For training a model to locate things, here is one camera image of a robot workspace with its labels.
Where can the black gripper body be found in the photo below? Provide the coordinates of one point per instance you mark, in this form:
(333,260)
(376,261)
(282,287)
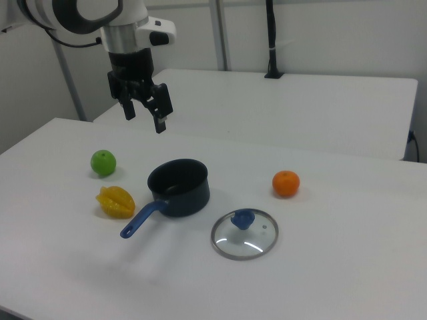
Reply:
(131,70)

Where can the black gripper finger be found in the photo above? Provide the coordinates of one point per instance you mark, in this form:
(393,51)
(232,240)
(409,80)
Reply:
(128,109)
(162,103)

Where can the glass lid with blue knob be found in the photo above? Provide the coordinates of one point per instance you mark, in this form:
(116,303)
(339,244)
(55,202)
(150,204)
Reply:
(244,237)

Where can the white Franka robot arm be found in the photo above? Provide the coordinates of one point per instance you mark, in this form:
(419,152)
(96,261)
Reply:
(43,10)

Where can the green toy apple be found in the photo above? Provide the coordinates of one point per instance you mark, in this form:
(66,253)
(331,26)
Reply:
(103,162)

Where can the yellow toy starfruit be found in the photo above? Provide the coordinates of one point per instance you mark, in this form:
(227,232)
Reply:
(115,201)

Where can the black pole with white band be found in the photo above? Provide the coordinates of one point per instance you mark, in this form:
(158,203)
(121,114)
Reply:
(274,40)

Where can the orange toy fruit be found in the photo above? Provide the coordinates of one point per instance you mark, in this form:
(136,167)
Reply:
(286,184)

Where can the thin grey metal post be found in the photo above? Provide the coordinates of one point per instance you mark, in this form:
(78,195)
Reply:
(68,83)

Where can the grey metal partition post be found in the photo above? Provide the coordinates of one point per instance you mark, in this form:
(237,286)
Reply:
(221,33)

